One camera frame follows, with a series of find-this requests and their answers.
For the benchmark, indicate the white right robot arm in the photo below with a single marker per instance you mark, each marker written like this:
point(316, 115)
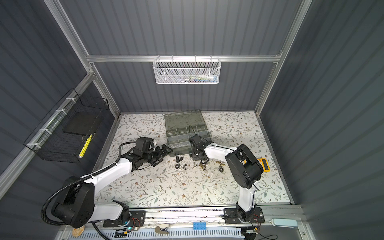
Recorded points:
point(244, 166)

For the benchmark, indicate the blue lego brick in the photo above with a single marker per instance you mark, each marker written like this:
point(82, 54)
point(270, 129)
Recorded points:
point(199, 226)

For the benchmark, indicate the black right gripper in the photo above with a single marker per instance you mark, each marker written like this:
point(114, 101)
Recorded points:
point(194, 157)

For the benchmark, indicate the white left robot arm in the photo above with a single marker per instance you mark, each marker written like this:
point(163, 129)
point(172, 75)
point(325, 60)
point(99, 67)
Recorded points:
point(74, 203)

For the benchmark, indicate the black wire wall basket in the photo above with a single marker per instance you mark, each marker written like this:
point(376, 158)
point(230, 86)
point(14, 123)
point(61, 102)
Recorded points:
point(67, 134)

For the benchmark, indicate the white wire mesh basket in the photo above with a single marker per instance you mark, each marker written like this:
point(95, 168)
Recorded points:
point(187, 73)

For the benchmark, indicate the white remote-like device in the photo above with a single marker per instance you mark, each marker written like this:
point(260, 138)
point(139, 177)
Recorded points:
point(284, 223)

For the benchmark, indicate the transparent green compartment organizer box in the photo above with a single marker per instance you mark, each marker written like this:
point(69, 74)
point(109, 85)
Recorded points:
point(180, 127)

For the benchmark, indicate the black foam pad in basket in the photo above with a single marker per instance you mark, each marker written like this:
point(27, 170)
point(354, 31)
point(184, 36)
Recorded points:
point(83, 124)

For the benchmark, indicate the round wooden disc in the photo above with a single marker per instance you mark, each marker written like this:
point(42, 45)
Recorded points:
point(78, 232)

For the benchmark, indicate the yellow tray with white cells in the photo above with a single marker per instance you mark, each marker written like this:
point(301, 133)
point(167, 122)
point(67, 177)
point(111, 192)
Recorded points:
point(265, 165)

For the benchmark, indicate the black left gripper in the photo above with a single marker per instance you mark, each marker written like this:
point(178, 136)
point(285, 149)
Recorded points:
point(160, 157)

